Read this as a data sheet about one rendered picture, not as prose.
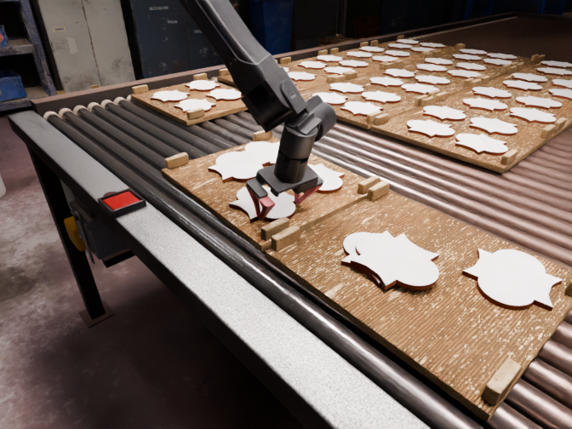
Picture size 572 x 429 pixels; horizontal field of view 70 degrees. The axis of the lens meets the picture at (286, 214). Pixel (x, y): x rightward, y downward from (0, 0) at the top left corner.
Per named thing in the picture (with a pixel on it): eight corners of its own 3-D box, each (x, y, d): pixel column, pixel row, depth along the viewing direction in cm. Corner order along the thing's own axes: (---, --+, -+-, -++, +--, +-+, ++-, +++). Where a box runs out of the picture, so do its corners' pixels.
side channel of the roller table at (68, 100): (43, 129, 145) (34, 103, 140) (38, 125, 149) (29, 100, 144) (511, 24, 377) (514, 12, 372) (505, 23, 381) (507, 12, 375)
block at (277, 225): (265, 243, 74) (265, 231, 73) (260, 238, 75) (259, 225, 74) (290, 231, 77) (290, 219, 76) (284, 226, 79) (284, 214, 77)
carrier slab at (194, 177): (261, 252, 74) (260, 245, 73) (161, 174, 101) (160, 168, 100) (382, 192, 93) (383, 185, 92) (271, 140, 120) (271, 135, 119)
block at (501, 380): (494, 408, 47) (500, 394, 45) (478, 397, 48) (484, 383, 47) (517, 379, 50) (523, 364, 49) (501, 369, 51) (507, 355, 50)
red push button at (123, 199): (115, 215, 86) (113, 210, 85) (104, 205, 89) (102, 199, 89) (141, 206, 89) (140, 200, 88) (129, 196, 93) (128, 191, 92)
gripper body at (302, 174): (254, 177, 75) (260, 145, 70) (296, 163, 81) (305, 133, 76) (275, 199, 72) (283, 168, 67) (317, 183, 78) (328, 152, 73)
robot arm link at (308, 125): (279, 120, 66) (309, 135, 65) (299, 105, 71) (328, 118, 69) (271, 154, 71) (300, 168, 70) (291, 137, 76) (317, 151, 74)
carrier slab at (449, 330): (486, 423, 47) (490, 415, 46) (265, 257, 73) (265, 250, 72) (587, 287, 67) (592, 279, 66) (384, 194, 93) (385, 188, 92)
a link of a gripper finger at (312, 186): (268, 199, 84) (277, 164, 77) (294, 189, 88) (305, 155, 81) (288, 221, 81) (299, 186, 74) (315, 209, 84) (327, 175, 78)
